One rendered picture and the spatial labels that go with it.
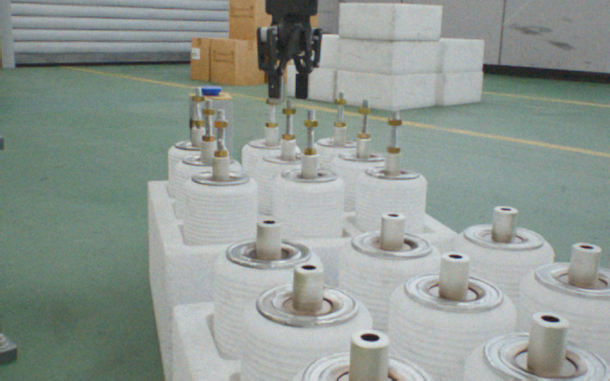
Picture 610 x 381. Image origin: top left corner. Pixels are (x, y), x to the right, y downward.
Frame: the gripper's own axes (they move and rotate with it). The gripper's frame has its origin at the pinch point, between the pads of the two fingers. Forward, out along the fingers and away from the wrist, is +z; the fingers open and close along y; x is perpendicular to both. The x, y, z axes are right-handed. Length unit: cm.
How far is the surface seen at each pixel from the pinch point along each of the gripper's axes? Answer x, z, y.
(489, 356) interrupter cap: 45, 10, 46
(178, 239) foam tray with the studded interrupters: -1.4, 17.2, 22.5
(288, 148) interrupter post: 0.6, 8.2, 1.0
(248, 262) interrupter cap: 23.2, 9.7, 41.0
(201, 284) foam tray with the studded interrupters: 3.9, 21.2, 24.5
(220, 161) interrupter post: 1.3, 7.6, 17.6
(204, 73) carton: -274, 30, -307
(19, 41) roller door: -446, 14, -285
